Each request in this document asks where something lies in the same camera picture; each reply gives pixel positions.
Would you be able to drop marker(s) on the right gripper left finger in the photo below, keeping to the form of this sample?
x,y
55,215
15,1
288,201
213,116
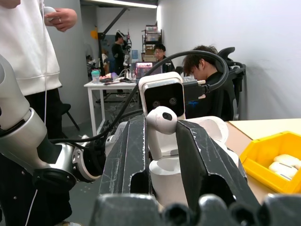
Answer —
x,y
127,160

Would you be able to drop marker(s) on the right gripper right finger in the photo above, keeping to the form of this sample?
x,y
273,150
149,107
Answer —
x,y
204,164

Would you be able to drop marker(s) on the white earbud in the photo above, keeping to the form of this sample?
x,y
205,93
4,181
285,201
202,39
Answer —
x,y
160,120

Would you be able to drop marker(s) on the yellow plastic bin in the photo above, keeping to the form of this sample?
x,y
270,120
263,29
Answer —
x,y
258,153

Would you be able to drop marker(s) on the black storage shelf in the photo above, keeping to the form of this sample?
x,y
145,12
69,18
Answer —
x,y
150,37

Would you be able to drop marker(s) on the person's hand with ring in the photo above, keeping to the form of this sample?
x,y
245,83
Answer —
x,y
65,18

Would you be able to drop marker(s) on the person's bare hand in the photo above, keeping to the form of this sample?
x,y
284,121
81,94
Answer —
x,y
9,3

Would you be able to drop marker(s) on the man with messy hair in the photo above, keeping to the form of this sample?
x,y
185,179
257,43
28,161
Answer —
x,y
218,99

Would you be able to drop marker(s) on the cream cardboard table sheet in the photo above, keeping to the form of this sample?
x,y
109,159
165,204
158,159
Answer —
x,y
270,127

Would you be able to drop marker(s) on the white office table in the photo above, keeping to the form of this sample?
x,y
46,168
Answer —
x,y
113,85

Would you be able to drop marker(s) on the black folding chair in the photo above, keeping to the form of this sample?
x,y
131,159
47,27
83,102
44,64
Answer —
x,y
65,108

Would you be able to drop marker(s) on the teal drinking cup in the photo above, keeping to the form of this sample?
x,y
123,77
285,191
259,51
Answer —
x,y
95,76

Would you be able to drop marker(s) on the open laptop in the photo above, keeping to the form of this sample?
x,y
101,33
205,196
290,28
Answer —
x,y
143,69

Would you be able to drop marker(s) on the black office chair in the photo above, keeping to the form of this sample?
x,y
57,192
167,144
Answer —
x,y
240,70

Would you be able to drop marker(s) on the standing person with headset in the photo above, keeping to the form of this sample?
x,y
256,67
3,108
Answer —
x,y
117,54

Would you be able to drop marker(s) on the seated man with glasses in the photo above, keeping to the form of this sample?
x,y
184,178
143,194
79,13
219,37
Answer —
x,y
160,50

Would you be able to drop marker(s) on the person in white hoodie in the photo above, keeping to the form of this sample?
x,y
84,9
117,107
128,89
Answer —
x,y
23,47

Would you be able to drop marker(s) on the ceiling light strip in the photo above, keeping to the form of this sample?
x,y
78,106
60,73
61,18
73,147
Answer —
x,y
122,3

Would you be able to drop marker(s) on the white handheld controller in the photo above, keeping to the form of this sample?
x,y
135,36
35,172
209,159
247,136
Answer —
x,y
48,10

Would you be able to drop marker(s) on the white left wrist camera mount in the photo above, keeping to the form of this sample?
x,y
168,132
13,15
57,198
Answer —
x,y
162,77

